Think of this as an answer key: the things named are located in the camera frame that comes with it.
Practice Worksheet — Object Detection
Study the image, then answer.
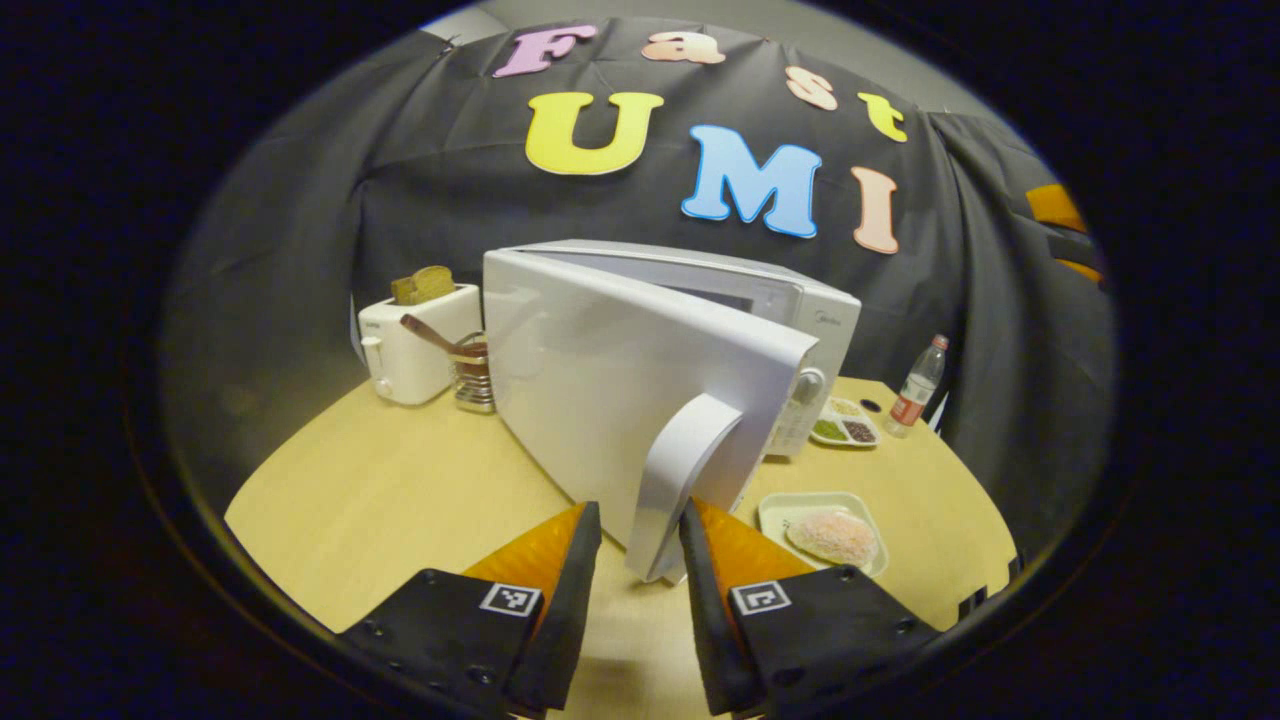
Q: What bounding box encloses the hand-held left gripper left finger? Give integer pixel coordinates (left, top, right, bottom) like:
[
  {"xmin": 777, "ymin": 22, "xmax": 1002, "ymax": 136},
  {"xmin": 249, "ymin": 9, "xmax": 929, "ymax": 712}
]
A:
[{"xmin": 338, "ymin": 502, "xmax": 604, "ymax": 720}]

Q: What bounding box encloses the white microwave oven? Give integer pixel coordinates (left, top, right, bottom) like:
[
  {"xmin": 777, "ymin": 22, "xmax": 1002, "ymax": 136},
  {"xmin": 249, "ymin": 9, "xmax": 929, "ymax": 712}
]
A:
[{"xmin": 483, "ymin": 239, "xmax": 863, "ymax": 584}]

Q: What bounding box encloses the sugar-coated round bun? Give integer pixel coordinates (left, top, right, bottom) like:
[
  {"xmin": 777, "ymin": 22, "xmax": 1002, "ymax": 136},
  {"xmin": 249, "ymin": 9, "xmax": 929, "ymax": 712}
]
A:
[{"xmin": 785, "ymin": 508, "xmax": 879, "ymax": 566}]

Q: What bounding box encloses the white sectioned dish of beans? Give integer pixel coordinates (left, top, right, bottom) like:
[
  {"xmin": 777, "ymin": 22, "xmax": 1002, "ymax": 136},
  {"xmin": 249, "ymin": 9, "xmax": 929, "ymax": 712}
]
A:
[{"xmin": 810, "ymin": 397, "xmax": 881, "ymax": 448}]

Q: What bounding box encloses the brown toast slice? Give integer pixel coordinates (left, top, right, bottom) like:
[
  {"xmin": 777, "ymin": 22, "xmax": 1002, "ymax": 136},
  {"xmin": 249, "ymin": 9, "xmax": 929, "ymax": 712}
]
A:
[{"xmin": 390, "ymin": 265, "xmax": 456, "ymax": 306}]

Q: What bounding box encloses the white toaster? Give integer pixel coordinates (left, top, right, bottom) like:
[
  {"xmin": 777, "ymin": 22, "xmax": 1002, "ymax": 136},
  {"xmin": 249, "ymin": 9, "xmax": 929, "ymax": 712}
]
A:
[{"xmin": 358, "ymin": 283, "xmax": 483, "ymax": 406}]

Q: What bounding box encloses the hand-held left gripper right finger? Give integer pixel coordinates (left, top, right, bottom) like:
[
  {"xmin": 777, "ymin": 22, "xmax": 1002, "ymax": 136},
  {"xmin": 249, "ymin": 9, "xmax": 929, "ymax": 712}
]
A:
[{"xmin": 679, "ymin": 497, "xmax": 941, "ymax": 719}]

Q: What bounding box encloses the clear plastic water bottle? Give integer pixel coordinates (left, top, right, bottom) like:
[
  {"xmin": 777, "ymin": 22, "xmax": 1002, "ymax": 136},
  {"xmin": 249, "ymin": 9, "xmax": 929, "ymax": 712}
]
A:
[{"xmin": 885, "ymin": 334, "xmax": 949, "ymax": 439}]

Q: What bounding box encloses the pale green rectangular plate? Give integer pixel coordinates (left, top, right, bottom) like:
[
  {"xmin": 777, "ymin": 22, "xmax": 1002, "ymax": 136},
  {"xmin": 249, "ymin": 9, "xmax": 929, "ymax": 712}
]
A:
[{"xmin": 757, "ymin": 491, "xmax": 889, "ymax": 579}]

